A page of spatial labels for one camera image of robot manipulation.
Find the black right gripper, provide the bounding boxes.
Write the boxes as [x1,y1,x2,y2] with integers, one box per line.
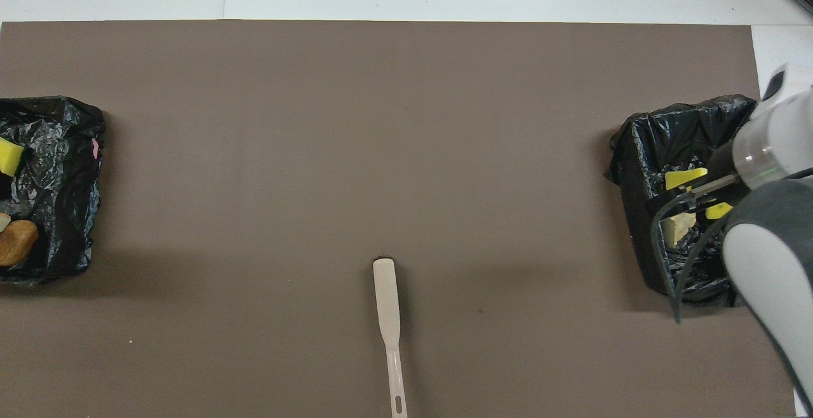
[647,144,739,215]

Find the yellow sponge piece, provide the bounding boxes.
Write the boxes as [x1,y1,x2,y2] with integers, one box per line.
[0,138,25,178]
[664,168,709,191]

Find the orange striped croissant piece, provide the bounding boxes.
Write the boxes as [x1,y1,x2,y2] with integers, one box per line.
[664,212,697,247]

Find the beige hand brush black bristles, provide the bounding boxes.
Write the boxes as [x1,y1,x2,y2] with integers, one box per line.
[372,257,408,418]

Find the golden brown bread roll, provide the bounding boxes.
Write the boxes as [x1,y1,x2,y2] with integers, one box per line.
[0,219,40,267]

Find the black bag lined bin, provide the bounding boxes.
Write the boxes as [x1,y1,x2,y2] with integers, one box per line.
[604,94,763,308]
[0,95,106,287]

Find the brown table mat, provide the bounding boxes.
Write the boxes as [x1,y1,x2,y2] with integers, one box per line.
[0,20,796,418]

